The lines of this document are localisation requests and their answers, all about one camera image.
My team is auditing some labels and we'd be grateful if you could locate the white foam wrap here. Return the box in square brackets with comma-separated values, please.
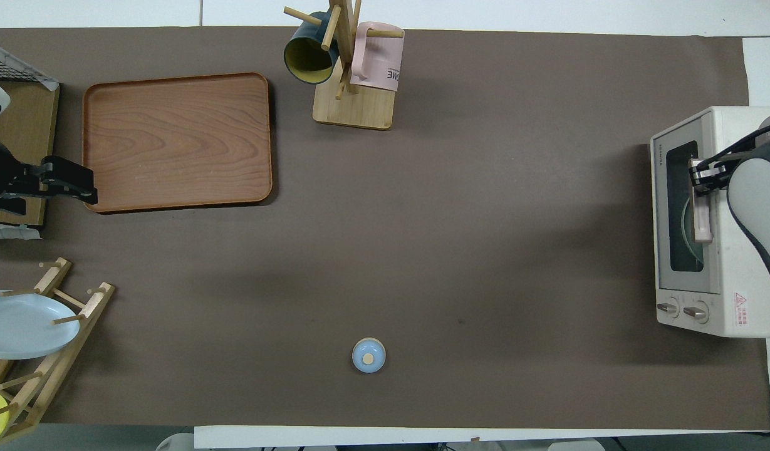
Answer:
[0, 222, 42, 241]

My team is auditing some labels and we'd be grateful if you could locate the oven glass door pink handle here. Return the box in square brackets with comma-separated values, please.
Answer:
[650, 119, 722, 296]

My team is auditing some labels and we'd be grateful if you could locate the light blue plate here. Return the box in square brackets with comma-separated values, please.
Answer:
[0, 289, 82, 360]

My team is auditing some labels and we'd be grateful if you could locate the wooden mug tree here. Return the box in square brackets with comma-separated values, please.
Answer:
[283, 0, 405, 132]

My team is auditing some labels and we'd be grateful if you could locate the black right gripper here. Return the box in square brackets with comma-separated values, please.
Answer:
[690, 149, 759, 197]

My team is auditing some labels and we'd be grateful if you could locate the cream toaster oven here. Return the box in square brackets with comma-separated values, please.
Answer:
[650, 105, 770, 339]

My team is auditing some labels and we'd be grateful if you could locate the pink mug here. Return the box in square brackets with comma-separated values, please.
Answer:
[349, 21, 405, 93]

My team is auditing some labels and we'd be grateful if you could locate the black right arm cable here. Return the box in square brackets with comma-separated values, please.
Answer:
[690, 133, 770, 437]

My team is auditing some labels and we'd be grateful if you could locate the brown wooden tray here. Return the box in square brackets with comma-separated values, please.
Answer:
[82, 71, 274, 215]

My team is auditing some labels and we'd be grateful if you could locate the small blue call bell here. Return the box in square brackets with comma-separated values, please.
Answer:
[351, 336, 387, 375]

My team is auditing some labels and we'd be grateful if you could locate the brown table mat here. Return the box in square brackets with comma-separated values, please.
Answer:
[0, 26, 770, 434]

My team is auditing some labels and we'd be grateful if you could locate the wooden dish rack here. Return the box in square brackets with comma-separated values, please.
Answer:
[0, 256, 117, 447]

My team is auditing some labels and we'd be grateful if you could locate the wooden board with basket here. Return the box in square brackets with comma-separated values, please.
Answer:
[0, 40, 61, 241]

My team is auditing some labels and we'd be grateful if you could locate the dark blue mug yellow inside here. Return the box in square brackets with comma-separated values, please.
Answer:
[283, 11, 341, 86]

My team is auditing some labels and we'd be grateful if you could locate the black wire basket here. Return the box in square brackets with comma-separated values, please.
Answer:
[0, 59, 55, 86]

